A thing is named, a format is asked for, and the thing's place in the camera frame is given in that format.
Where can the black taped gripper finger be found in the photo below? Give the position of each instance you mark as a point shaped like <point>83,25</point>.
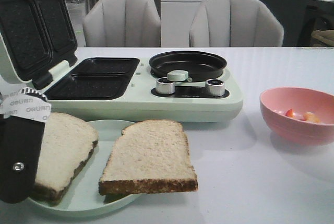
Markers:
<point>23,117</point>

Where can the bread slice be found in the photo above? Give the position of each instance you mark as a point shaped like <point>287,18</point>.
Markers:
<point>151,156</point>
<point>67,145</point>

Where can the green sandwich maker lid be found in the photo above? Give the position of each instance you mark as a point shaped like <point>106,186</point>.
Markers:
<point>36,35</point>

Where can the red shrimp piece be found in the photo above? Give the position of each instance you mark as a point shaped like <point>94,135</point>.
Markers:
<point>292,114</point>

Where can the pink plastic bowl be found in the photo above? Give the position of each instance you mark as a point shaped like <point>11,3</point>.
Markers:
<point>275,102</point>

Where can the orange shrimp piece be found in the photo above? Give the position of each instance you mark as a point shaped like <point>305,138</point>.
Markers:
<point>311,117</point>

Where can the green breakfast maker base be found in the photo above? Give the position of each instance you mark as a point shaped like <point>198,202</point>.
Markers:
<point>123,88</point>

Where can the left beige upholstered chair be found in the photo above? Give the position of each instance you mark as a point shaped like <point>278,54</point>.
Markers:
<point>123,23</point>

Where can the beige upholstered chair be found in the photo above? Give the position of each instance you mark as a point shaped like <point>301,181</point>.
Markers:
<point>235,23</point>
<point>123,23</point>

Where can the left silver control knob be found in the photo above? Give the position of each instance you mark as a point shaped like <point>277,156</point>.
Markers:
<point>165,86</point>

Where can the silver control knob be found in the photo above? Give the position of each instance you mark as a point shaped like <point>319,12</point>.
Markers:
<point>215,87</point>
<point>165,86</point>

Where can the black round frying pan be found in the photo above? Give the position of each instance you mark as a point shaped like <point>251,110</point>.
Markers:
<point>199,65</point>

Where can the right silver control knob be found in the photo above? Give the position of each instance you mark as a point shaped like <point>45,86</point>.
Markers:
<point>215,87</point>

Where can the white cabinet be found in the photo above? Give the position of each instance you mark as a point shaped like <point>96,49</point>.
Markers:
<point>176,19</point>

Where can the right beige upholstered chair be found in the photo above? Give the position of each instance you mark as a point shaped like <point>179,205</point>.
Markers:
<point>235,23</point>

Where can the grey kitchen counter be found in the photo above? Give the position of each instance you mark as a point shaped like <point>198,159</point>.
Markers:
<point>300,17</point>

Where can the beige cushion at right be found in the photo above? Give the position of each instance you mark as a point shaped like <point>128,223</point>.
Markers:
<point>325,37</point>

